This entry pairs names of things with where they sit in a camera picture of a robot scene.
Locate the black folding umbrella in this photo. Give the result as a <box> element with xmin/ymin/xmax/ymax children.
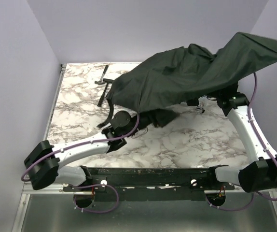
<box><xmin>107</xmin><ymin>32</ymin><xmax>277</xmax><ymax>127</ymax></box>

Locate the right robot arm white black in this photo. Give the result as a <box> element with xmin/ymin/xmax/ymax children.
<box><xmin>211</xmin><ymin>85</ymin><xmax>277</xmax><ymax>192</ymax></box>

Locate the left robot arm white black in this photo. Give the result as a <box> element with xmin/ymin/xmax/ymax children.
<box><xmin>21</xmin><ymin>111</ymin><xmax>140</xmax><ymax>190</ymax></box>

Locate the black claw hammer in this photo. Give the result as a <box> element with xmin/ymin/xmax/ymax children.
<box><xmin>94</xmin><ymin>64</ymin><xmax>115</xmax><ymax>107</ymax></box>

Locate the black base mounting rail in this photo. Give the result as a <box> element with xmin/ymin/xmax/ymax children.
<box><xmin>54</xmin><ymin>166</ymin><xmax>234</xmax><ymax>207</ymax></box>

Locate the aluminium frame rail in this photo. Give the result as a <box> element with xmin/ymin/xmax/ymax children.
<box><xmin>10</xmin><ymin>172</ymin><xmax>64</xmax><ymax>232</ymax></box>

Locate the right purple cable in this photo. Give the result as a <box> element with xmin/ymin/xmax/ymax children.
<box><xmin>205</xmin><ymin>72</ymin><xmax>277</xmax><ymax>211</ymax></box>

